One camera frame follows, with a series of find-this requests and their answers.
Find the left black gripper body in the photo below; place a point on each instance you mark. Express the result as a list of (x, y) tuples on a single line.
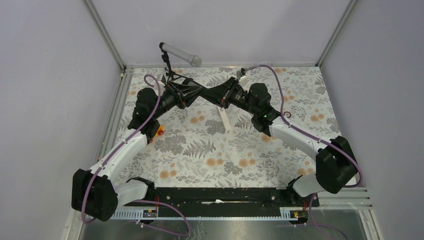
[(172, 98)]

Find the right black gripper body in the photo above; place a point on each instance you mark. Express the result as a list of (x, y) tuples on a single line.
[(236, 97)]

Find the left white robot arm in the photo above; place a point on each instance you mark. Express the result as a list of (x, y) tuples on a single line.
[(94, 191)]

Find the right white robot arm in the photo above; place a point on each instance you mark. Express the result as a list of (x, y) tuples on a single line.
[(334, 159)]

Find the black tripod microphone stand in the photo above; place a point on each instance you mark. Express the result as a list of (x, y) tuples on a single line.
[(169, 72)]

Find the grey microphone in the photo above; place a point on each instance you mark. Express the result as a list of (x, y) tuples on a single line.
[(193, 60)]

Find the orange toy car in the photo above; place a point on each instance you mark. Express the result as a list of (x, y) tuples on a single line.
[(160, 131)]

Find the floral table mat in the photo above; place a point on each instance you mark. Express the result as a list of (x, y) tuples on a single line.
[(196, 151)]

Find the aluminium frame post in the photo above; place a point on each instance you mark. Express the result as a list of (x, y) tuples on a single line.
[(101, 27)]

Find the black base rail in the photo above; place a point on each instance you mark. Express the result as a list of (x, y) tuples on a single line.
[(267, 196)]

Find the grey slotted cable duct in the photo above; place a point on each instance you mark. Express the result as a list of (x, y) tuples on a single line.
[(258, 214)]

